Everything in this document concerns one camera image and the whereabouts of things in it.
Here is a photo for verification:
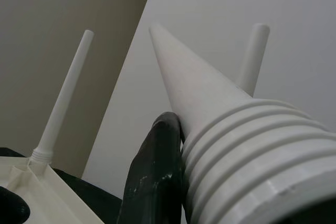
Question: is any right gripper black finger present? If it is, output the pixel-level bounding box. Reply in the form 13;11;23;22
119;112;190;224

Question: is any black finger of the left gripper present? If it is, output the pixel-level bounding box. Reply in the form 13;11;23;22
0;186;30;224

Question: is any white plastic table top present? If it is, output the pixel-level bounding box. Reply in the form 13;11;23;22
0;155;104;224

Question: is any white plastic table leg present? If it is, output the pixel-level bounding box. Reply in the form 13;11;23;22
235;23;271;98
148;23;336;224
28;29;95;168

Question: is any black cloth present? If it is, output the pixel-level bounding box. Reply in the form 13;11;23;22
0;146;124;224

